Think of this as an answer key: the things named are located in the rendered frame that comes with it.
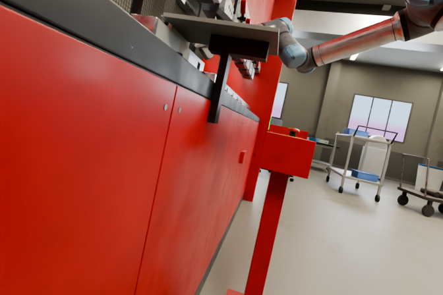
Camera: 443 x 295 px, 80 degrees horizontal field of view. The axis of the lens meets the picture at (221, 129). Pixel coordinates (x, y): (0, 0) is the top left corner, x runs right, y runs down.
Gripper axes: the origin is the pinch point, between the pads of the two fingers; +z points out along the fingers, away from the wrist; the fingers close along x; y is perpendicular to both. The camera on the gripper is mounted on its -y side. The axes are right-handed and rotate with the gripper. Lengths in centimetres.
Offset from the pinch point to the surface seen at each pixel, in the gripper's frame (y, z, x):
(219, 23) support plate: 0.7, 1.0, -30.5
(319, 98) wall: 184, -543, 680
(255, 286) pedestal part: 85, 7, -9
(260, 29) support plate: 4.7, -5.8, -34.9
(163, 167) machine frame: 23, 23, -44
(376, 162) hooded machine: 375, -537, 486
